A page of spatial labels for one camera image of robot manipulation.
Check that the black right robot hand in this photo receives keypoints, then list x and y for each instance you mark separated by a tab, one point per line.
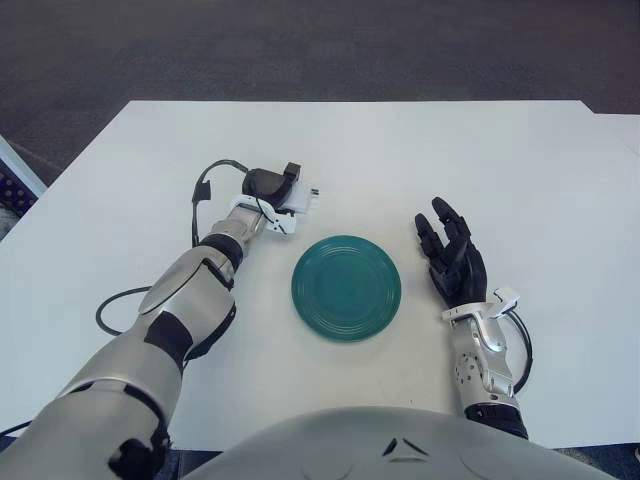
462	270

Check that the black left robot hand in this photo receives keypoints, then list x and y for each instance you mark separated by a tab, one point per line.
265	185

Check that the white charger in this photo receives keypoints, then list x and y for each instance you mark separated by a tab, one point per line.
302	197

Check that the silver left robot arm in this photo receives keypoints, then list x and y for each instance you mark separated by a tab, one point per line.
190	295

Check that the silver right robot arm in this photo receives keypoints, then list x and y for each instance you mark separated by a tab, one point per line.
480	360

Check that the green round plate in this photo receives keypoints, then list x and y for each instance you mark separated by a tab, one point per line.
347	289

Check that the white left wrist connector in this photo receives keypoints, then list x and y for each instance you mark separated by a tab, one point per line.
282	222

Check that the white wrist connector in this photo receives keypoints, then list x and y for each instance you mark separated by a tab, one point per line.
282	222
505	299

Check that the white right wrist connector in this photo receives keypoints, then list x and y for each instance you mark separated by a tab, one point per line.
505	299

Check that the grey robot torso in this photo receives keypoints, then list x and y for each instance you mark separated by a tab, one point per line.
350	445

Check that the white adjacent table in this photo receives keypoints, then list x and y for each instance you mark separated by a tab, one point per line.
627	125

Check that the patterned rug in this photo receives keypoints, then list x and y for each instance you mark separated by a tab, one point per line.
12	200

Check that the white board frame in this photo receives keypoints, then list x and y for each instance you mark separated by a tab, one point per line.
20	167

